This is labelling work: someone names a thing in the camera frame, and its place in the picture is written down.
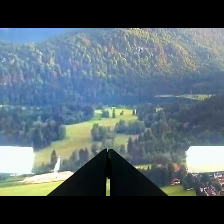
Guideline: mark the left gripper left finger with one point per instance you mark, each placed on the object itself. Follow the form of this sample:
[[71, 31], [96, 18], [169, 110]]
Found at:
[[87, 180]]

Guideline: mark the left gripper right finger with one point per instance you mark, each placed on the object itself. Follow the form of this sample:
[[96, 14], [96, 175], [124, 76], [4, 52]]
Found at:
[[128, 181]]

